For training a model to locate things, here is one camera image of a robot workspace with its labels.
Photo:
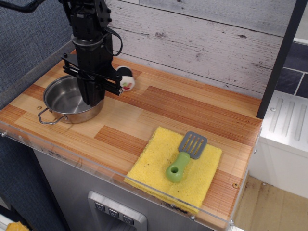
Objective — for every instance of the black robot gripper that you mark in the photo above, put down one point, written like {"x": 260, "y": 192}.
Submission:
{"x": 92, "y": 66}

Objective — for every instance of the stainless steel pot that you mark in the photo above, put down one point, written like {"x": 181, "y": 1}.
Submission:
{"x": 63, "y": 99}

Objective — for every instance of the plush sushi roll toy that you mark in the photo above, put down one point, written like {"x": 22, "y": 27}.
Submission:
{"x": 128, "y": 81}

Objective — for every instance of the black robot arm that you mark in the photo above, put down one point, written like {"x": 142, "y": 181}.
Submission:
{"x": 92, "y": 38}

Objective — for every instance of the yellow cloth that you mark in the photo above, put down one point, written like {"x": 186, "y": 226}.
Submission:
{"x": 148, "y": 173}

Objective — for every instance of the green grey toy spatula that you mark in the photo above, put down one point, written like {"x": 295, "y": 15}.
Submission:
{"x": 191, "y": 147}

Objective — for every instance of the silver toy fridge cabinet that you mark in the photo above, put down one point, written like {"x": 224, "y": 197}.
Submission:
{"x": 71, "y": 186}

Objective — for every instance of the grey dispenser button panel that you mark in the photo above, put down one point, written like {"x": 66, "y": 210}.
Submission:
{"x": 110, "y": 215}

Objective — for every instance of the yellow object bottom left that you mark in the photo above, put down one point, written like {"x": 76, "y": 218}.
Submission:
{"x": 16, "y": 226}

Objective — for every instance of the white toy sink unit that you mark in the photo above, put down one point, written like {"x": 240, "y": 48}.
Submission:
{"x": 281, "y": 153}

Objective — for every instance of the dark right frame post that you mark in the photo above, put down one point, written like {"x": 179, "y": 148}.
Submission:
{"x": 287, "y": 41}

